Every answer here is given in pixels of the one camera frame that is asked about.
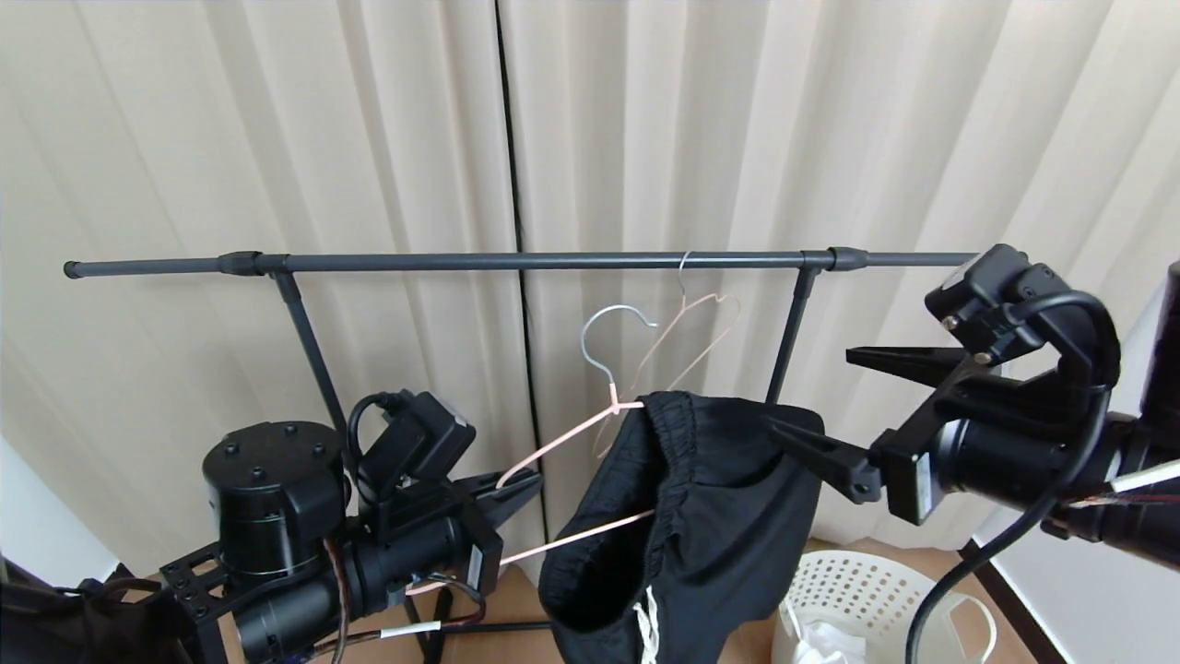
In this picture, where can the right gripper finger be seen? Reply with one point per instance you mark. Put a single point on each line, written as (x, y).
(931, 367)
(848, 470)

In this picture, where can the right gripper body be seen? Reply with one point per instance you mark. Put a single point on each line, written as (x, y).
(1014, 461)

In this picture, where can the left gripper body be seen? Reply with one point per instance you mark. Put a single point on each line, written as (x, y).
(424, 563)

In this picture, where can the pink clothes hanger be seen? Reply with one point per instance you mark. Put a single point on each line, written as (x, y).
(614, 401)
(684, 293)

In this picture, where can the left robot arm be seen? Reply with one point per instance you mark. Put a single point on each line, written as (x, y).
(267, 489)

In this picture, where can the white laundry basket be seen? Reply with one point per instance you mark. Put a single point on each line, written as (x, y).
(857, 590)

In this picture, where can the black clothes rack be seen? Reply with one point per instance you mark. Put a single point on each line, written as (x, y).
(415, 262)

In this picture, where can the white garment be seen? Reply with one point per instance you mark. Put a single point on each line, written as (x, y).
(830, 646)

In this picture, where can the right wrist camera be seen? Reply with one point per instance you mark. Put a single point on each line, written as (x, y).
(986, 295)

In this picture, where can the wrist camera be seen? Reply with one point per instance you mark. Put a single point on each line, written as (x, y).
(986, 295)
(424, 443)

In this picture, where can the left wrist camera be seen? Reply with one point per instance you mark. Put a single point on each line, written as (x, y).
(424, 443)

